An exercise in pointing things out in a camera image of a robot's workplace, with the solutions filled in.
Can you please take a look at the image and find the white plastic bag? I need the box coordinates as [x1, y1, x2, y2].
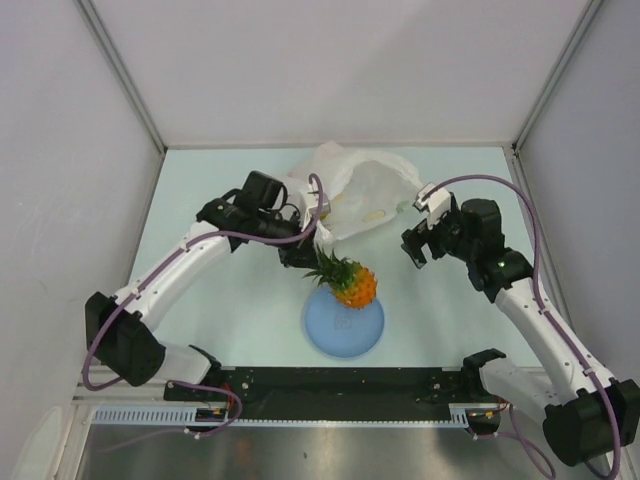
[287, 142, 424, 246]

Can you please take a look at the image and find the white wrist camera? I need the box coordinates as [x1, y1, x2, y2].
[299, 187, 331, 225]
[413, 183, 452, 230]

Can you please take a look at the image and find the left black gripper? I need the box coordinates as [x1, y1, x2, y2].
[254, 209, 321, 270]

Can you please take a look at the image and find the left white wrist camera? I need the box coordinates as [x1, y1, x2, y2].
[299, 187, 331, 225]

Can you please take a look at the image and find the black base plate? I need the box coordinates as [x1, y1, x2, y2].
[163, 367, 506, 423]

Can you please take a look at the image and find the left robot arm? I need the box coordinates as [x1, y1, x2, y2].
[82, 171, 329, 400]

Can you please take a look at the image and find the fake pineapple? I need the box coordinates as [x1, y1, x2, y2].
[304, 247, 378, 310]

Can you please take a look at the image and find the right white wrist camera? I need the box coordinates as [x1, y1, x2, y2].
[413, 183, 452, 230]

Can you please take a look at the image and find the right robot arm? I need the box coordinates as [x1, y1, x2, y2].
[402, 195, 639, 466]

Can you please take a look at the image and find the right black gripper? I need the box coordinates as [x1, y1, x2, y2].
[400, 203, 475, 269]

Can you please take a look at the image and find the blue plastic plate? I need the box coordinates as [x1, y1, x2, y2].
[302, 287, 385, 359]

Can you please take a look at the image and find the aluminium frame rail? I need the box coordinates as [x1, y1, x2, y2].
[72, 364, 614, 409]

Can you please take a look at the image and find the white slotted cable duct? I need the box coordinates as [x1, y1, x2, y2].
[92, 405, 469, 429]

